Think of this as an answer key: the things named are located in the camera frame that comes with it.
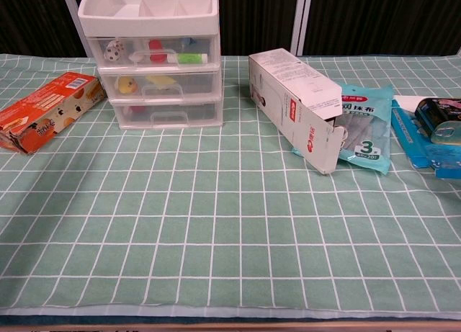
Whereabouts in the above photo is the yellow sponge piece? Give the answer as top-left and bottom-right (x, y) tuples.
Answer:
(146, 75), (177, 86)

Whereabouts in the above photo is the blue flat package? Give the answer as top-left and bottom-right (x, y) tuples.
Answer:
(390, 98), (461, 180)

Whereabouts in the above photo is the green checked tablecloth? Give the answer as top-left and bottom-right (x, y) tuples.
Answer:
(0, 53), (461, 317)

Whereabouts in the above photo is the red plastic cap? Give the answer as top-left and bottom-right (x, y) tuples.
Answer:
(148, 39), (170, 65)

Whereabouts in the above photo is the white small packet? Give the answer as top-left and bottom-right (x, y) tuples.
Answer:
(392, 94), (439, 112)

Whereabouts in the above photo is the black pleated curtain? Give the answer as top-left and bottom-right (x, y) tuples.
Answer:
(0, 0), (461, 58)

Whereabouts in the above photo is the white plastic drawer organizer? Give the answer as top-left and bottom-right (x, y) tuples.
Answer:
(78, 0), (226, 130)

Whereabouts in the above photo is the white tall carton box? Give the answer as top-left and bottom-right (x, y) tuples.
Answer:
(248, 48), (344, 176)

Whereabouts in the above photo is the orange snack carton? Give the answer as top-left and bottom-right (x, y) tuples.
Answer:
(0, 71), (108, 155)

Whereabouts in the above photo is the teal cleaning cloth package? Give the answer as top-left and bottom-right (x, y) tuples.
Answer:
(292, 83), (394, 175)

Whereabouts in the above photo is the white frame pole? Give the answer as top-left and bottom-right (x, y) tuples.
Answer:
(290, 0), (313, 56)
(59, 0), (89, 58)

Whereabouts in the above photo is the dark tin can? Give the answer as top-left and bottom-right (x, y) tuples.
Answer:
(413, 97), (461, 145)

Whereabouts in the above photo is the small soccer ball toy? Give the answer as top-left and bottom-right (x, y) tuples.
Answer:
(104, 45), (123, 63)

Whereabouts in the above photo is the yellow round toy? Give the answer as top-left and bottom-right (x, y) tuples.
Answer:
(117, 76), (139, 94)

